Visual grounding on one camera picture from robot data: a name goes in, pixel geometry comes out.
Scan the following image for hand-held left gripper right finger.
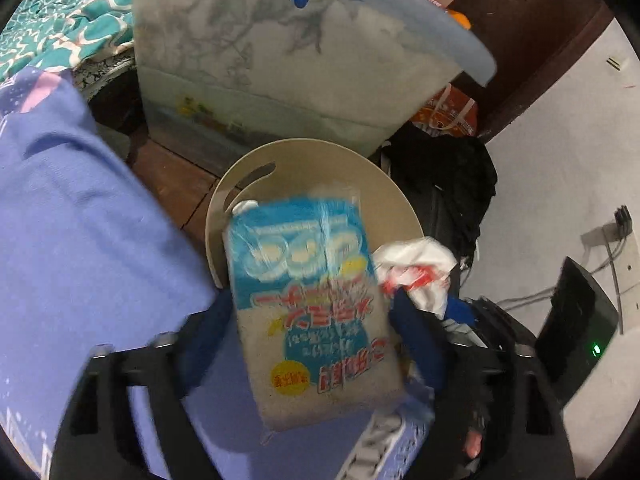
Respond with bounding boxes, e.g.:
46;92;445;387
387;290;576;480

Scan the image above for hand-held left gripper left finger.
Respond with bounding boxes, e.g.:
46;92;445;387
47;305;236;480

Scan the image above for white red wrapper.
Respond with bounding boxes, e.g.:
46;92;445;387
372;237;458;318

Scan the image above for blue white tissue pack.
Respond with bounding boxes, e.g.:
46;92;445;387
222;187;408;433

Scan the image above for trash bin with beige lid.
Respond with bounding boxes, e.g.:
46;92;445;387
205;139;566;480

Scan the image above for black router green light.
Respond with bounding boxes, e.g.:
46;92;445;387
535;256;618;406

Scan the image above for black cloth bag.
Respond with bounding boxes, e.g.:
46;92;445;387
380;122;498;271

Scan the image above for orange printed bag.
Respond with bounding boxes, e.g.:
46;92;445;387
412;85;478;138

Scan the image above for clear storage box blue clips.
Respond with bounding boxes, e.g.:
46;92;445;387
131;0;498;158

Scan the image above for dark brown wooden cabinet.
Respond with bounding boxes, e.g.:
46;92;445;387
445;0;616;141

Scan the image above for teal patterned quilt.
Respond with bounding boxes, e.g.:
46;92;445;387
0;0;136;81

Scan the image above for grey cable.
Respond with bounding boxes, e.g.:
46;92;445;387
492;240;626;336

